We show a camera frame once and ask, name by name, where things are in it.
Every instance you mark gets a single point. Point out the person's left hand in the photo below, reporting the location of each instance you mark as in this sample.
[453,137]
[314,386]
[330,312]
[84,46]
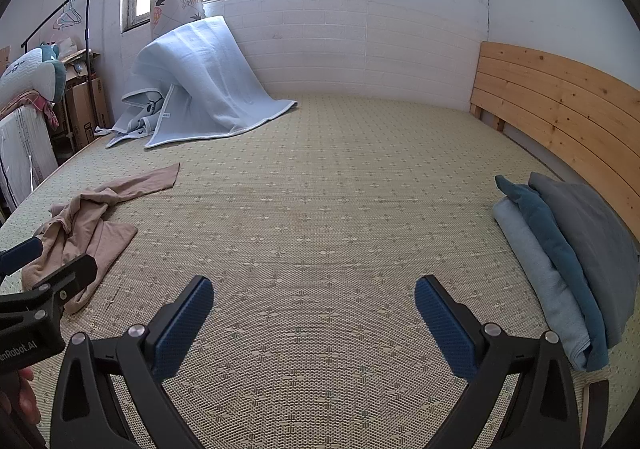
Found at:
[22,399]

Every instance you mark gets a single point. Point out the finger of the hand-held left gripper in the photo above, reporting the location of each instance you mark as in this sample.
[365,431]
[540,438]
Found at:
[70,274]
[22,254]

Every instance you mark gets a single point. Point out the light blue blanket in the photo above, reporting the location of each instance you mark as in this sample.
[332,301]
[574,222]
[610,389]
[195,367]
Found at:
[200,79]

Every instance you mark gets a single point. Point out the tall cardboard box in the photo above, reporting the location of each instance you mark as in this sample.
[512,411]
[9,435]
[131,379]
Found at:
[85,109]

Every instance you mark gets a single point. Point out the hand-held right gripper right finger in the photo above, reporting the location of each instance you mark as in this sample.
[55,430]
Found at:
[445,329]

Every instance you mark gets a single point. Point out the pink cloth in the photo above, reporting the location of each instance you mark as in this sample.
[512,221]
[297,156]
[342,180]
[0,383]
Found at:
[42,106]

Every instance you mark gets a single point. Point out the folded grey cloth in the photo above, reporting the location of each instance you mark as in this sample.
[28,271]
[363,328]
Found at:
[595,229]

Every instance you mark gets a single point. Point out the white folded mattress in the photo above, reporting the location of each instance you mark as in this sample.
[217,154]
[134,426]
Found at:
[25,154]

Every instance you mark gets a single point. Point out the beige t-shirt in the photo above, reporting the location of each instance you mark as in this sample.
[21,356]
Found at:
[90,229]

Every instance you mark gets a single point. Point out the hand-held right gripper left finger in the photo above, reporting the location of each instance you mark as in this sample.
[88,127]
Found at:
[182,329]

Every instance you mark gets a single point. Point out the black clothes rack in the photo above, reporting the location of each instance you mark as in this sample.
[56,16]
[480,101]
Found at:
[89,29]

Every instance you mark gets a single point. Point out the flat cardboard box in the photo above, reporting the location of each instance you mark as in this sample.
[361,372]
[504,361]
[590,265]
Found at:
[4,60]

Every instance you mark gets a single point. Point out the wooden slatted headboard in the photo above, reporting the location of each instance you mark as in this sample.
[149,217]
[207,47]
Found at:
[550,99]

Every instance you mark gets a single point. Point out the woven patterned bed mat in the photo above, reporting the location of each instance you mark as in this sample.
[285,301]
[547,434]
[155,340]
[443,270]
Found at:
[320,209]

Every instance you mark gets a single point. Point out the small cardboard box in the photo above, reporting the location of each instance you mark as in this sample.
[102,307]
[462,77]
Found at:
[80,61]

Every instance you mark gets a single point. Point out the folded teal cloth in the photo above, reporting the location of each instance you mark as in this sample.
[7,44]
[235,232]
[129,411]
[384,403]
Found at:
[555,239]

